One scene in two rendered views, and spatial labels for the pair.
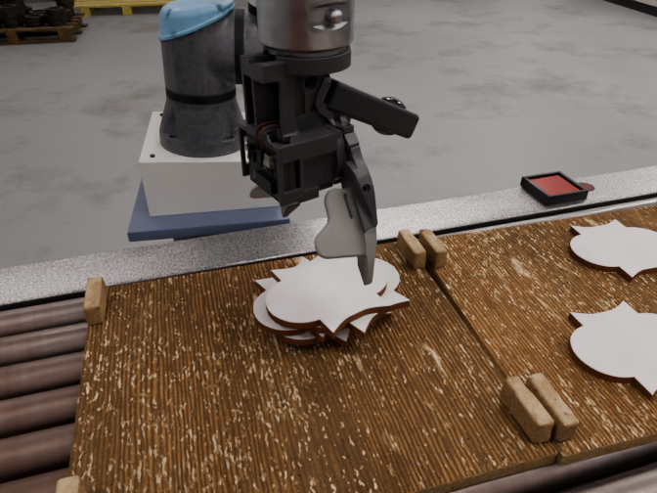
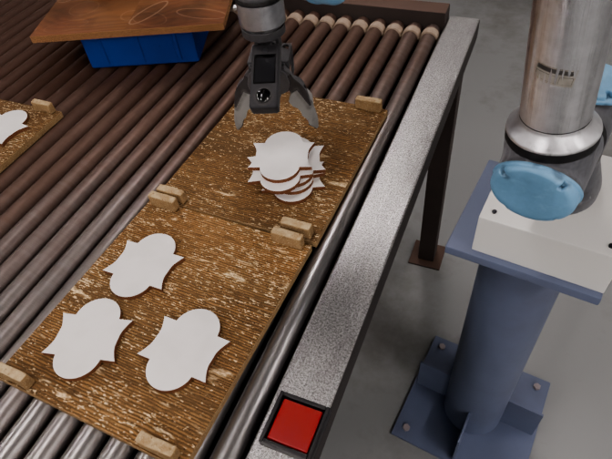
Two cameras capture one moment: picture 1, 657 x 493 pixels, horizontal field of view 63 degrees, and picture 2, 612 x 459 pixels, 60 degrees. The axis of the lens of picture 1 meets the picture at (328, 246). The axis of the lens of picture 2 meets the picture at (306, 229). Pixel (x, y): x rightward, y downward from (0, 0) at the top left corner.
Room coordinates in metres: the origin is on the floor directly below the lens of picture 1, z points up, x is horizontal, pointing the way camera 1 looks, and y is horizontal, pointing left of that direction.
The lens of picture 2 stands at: (1.04, -0.55, 1.64)
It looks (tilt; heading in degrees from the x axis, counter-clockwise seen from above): 48 degrees down; 135
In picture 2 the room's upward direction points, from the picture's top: 8 degrees counter-clockwise
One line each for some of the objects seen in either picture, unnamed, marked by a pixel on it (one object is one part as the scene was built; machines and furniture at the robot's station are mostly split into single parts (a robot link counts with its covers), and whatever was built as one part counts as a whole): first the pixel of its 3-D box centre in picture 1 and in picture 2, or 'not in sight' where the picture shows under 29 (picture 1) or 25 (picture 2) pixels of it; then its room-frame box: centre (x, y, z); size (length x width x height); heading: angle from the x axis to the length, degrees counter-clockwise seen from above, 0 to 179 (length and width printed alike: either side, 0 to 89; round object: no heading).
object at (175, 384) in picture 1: (286, 362); (278, 154); (0.40, 0.04, 0.93); 0.41 x 0.35 x 0.02; 106
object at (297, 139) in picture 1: (300, 121); (268, 56); (0.44, 0.02, 1.18); 0.09 x 0.08 x 0.12; 124
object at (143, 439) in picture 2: not in sight; (158, 446); (0.68, -0.51, 0.95); 0.06 x 0.02 x 0.03; 14
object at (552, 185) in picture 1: (552, 188); (295, 426); (0.80, -0.38, 0.92); 0.06 x 0.06 x 0.01; 17
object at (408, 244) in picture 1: (411, 247); (296, 227); (0.58, -0.11, 0.95); 0.06 x 0.02 x 0.03; 16
